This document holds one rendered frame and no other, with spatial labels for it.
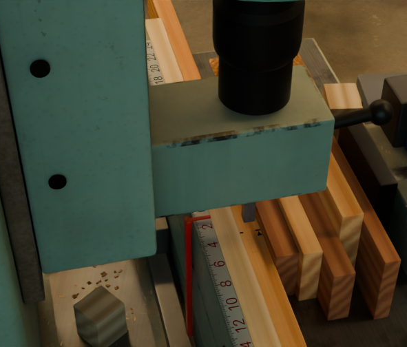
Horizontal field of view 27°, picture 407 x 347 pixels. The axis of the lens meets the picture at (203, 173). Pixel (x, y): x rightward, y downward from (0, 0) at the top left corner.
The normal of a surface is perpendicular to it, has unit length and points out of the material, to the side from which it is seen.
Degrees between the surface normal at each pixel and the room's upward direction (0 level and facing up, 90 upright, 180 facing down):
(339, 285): 90
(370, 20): 0
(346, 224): 90
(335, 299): 90
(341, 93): 0
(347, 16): 0
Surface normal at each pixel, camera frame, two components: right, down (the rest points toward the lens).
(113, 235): 0.22, 0.65
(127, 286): 0.00, -0.74
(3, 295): 0.47, 0.59
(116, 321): 0.72, 0.46
